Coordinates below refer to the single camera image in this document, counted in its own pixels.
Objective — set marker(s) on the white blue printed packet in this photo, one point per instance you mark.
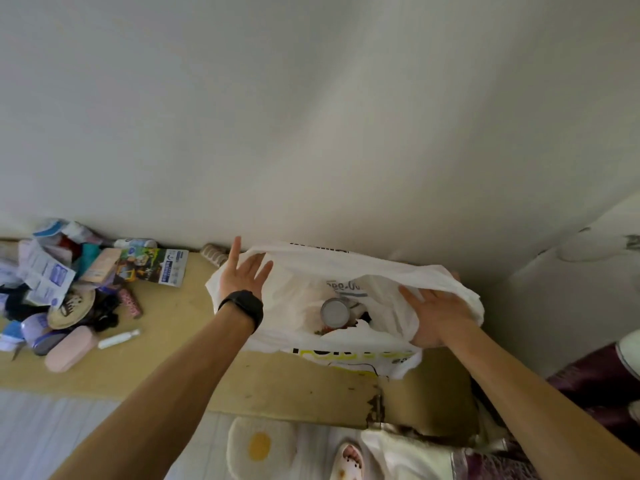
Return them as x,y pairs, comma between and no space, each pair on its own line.
47,274

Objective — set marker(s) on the blue tube with white cap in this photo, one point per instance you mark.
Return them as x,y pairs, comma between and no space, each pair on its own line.
10,334

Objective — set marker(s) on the white blue bottle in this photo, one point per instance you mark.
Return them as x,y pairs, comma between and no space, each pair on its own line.
132,243

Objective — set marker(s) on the colourful picture packet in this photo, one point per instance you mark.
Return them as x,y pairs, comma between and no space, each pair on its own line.
155,264

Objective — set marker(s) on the person's left forearm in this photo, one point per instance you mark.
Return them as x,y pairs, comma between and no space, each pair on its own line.
165,404

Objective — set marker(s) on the small black accessory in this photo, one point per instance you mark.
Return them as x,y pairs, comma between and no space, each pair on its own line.
105,314

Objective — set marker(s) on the red can with silver lid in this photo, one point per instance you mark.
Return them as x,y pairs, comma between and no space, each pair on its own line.
334,312

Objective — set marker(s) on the black smartwatch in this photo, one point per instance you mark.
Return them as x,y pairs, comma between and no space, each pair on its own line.
245,304

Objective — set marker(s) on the white plastic bag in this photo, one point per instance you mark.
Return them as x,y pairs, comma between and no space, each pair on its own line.
300,274

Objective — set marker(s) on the teal bottle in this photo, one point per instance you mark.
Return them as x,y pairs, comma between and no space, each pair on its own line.
87,257

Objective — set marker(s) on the person's right hand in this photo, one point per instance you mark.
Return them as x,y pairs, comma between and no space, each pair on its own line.
440,314

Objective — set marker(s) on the blue white blister pack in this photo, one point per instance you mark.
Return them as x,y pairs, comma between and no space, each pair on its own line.
47,228

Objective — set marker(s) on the light wooden cabinet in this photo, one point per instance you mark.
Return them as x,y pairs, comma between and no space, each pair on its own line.
175,344

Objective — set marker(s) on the pink dotted tube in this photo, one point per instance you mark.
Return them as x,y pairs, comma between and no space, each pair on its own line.
130,302

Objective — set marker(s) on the small white tube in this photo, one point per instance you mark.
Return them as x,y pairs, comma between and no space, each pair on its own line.
117,339

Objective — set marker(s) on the peach sachet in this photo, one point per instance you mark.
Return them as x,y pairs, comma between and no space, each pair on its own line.
100,267

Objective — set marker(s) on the lilac white can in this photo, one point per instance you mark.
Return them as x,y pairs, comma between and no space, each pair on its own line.
37,329

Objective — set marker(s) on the red bottle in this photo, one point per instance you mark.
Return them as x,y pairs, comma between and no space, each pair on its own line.
70,244

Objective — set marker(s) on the person's right forearm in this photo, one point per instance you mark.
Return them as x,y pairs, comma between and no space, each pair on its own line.
540,414

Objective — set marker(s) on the cream and purple curtain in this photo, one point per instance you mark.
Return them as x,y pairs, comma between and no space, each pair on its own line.
590,389

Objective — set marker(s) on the black pouch with green label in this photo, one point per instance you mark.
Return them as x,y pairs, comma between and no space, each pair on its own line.
20,307

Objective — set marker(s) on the white bottle with pink cap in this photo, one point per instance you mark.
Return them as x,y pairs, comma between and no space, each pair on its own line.
80,232

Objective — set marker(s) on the beige hair claw clip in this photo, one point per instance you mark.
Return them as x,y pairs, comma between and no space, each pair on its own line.
215,254

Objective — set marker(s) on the pink soft pack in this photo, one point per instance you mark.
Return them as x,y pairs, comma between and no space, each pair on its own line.
62,255

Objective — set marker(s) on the pink oval case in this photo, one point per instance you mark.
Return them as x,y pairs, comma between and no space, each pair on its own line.
70,352

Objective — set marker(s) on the cream spotted right slipper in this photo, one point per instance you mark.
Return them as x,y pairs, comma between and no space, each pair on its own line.
347,462

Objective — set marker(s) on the person's left hand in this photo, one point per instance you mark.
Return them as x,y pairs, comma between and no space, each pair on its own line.
245,274

